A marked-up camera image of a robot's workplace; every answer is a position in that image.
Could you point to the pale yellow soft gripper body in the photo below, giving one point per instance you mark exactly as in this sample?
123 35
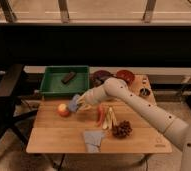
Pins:
82 104

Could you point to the blue sponge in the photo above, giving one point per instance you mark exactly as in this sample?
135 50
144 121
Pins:
72 105

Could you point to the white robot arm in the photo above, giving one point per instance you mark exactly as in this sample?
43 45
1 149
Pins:
176 130

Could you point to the dark bar in tray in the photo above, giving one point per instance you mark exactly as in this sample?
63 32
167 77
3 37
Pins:
68 77

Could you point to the green plastic tray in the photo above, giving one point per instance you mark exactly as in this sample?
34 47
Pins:
51 85

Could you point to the orange carrot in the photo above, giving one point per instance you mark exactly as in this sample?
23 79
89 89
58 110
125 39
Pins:
101 114

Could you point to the orange apple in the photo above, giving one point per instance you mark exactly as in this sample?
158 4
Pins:
63 110

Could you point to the purple bowl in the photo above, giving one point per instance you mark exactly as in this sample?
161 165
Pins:
100 76

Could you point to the grey folded cloth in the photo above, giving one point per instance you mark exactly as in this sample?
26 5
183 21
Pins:
93 140

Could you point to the brown pine cone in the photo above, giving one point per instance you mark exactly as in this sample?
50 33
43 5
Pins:
122 130

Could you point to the wooden folding table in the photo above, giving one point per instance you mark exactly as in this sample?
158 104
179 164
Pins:
52 133

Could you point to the black chair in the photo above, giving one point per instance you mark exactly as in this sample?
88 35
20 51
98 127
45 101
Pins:
8 85

